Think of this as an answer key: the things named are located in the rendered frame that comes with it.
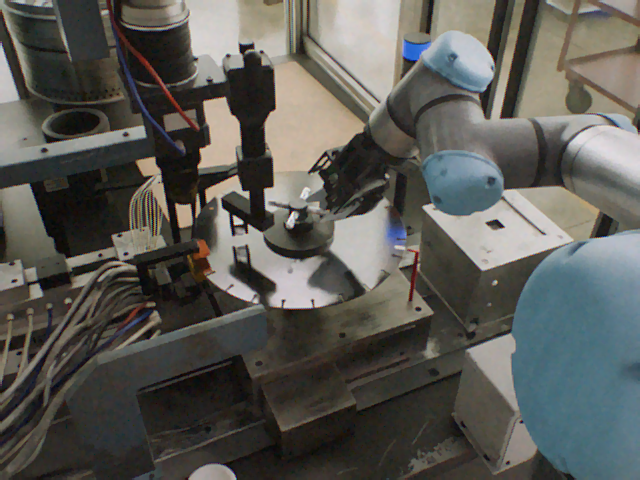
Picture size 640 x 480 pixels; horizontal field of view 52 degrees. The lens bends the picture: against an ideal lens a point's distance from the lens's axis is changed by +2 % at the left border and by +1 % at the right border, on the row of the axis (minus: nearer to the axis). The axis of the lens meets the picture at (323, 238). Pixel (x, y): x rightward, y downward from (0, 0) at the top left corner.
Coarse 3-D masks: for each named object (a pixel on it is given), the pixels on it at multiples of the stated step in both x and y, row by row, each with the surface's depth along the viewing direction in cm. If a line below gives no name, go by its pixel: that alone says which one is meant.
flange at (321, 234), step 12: (276, 216) 101; (288, 216) 98; (312, 216) 98; (276, 228) 98; (300, 228) 96; (312, 228) 98; (324, 228) 99; (276, 240) 96; (288, 240) 96; (300, 240) 96; (312, 240) 96; (324, 240) 97; (288, 252) 95; (300, 252) 95; (312, 252) 96
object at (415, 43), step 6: (408, 36) 105; (414, 36) 105; (420, 36) 105; (426, 36) 105; (408, 42) 104; (414, 42) 103; (420, 42) 103; (426, 42) 103; (408, 48) 104; (414, 48) 104; (420, 48) 104; (426, 48) 104; (402, 54) 106; (408, 54) 105; (414, 54) 104; (420, 54) 104; (414, 60) 105
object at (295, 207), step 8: (304, 192) 99; (272, 200) 97; (296, 200) 97; (304, 200) 97; (288, 208) 97; (296, 208) 95; (304, 208) 95; (312, 208) 96; (296, 216) 95; (304, 216) 96; (288, 224) 93
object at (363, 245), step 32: (224, 192) 107; (288, 192) 107; (224, 224) 101; (352, 224) 101; (384, 224) 101; (224, 256) 95; (256, 256) 95; (288, 256) 95; (320, 256) 95; (352, 256) 95; (384, 256) 95; (224, 288) 90; (256, 288) 90; (288, 288) 90; (320, 288) 90; (352, 288) 90
